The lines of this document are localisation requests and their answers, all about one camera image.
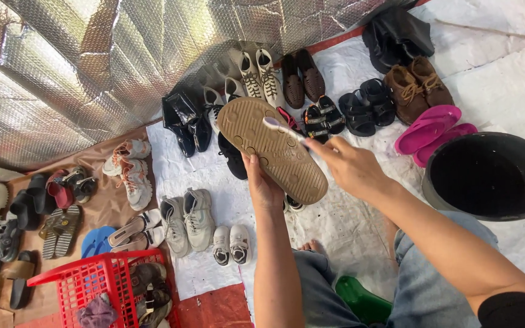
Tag glossy black boot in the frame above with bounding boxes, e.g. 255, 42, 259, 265
185, 102, 213, 154
162, 92, 196, 159

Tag black plastic bucket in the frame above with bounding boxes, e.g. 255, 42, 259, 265
421, 132, 525, 223

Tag black sandal with printed straps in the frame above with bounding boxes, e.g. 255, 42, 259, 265
317, 95, 346, 135
302, 105, 330, 145

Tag silver foil bubble sheet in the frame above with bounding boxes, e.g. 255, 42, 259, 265
0, 0, 420, 172

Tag white sneaker with black laces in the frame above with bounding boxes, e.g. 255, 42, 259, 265
224, 76, 247, 104
203, 86, 226, 136

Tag black leather boots heap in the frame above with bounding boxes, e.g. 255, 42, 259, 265
362, 5, 435, 75

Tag white purple toothbrush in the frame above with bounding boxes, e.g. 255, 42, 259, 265
262, 117, 311, 145

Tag small white child shoe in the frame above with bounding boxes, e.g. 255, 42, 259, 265
212, 225, 231, 267
229, 224, 252, 266

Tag dark brown woven loafer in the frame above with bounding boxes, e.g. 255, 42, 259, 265
295, 48, 326, 104
281, 54, 305, 110

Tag light grey sneaker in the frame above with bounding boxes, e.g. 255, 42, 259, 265
182, 187, 216, 253
159, 196, 193, 259

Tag person's right hand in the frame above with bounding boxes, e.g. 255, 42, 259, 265
305, 136, 396, 204

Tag green plastic stool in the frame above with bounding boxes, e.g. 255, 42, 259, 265
335, 275, 394, 325

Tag red child shoe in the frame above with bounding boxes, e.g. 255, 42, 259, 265
46, 169, 75, 210

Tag cream lace-up boot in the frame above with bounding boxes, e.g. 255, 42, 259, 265
255, 48, 286, 109
238, 50, 267, 101

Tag person's black sleeve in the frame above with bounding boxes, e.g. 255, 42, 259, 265
477, 291, 525, 328

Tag beige heeled sandal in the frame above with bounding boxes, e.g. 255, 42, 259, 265
110, 226, 166, 254
107, 209, 162, 248

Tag person's bare foot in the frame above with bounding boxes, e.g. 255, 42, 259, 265
297, 240, 326, 255

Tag brown suede lace boot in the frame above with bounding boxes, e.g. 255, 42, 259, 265
409, 56, 455, 108
384, 64, 430, 126

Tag person's left hand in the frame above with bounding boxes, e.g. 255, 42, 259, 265
242, 152, 287, 211

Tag person's blue jeans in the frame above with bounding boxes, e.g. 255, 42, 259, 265
291, 210, 501, 328

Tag black strap sandal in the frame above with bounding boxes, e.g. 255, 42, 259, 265
338, 91, 376, 138
359, 78, 396, 128

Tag red pink shoe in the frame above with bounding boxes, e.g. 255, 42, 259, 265
276, 107, 300, 134

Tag thin wooden stick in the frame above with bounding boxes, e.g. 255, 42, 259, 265
435, 19, 525, 43

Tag brown paper sheet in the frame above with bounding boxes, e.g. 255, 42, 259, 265
0, 125, 181, 328

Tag red plastic basket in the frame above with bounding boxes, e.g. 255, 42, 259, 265
27, 248, 182, 328

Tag black brown slide sandal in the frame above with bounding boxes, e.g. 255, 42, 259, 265
5, 250, 38, 311

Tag grey sneaker with orange laces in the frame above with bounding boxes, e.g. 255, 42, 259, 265
102, 138, 152, 177
116, 158, 153, 212

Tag olive striped sandal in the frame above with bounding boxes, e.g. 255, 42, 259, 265
54, 204, 82, 258
38, 208, 66, 261

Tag dark brown shoe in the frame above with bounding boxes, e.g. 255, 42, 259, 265
129, 262, 168, 297

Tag black buckle sandal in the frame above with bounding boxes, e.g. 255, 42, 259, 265
136, 282, 173, 328

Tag small white black shoe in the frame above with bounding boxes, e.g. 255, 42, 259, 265
282, 193, 307, 213

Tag pink slipper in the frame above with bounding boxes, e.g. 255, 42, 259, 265
413, 122, 478, 168
394, 105, 462, 156

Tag blue flip-flops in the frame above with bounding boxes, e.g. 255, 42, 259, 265
80, 225, 118, 259

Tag tan rubber slipper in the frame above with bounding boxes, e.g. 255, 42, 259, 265
217, 97, 329, 206

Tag white tarp sheet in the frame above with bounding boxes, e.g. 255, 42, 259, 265
146, 0, 525, 328

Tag black child shoe with straps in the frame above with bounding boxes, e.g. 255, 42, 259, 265
64, 166, 98, 204

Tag purple cloth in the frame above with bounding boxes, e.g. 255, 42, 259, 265
77, 293, 119, 328

